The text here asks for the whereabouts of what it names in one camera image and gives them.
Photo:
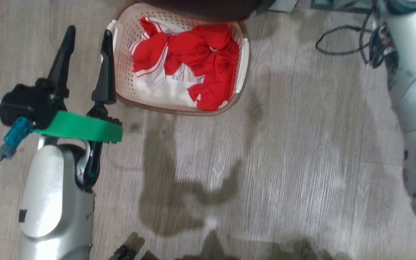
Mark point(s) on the cream perforated laundry basket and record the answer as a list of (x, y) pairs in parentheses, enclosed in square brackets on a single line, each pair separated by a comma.
[(125, 72)]

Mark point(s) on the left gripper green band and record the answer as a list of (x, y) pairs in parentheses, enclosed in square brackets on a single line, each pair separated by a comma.
[(85, 128)]

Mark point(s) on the plain red garment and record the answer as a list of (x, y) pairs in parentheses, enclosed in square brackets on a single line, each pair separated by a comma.
[(211, 65)]

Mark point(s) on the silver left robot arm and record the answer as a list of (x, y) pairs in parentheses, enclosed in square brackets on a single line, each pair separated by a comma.
[(52, 202)]

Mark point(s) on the dark robot base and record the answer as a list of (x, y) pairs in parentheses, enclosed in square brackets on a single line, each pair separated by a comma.
[(121, 253)]

